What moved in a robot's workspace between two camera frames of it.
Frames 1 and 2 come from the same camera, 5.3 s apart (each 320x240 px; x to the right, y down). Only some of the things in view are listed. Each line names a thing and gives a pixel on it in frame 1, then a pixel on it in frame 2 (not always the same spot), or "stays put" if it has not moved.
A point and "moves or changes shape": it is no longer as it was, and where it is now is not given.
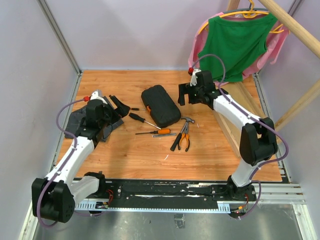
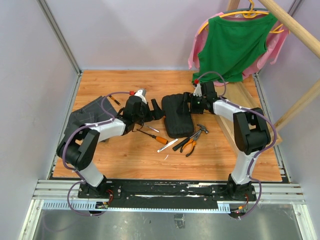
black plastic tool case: [163, 110] moves or changes shape
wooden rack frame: [301, 33] stays put
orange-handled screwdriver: [159, 131] to [158, 138]
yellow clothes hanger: [248, 13] stays put
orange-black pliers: [185, 133] to [193, 139]
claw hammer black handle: [176, 142] to [202, 128]
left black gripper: [122, 110] to [156, 114]
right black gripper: [184, 89] to [188, 97]
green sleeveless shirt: [239, 40] stays put
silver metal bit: [164, 135] to [167, 145]
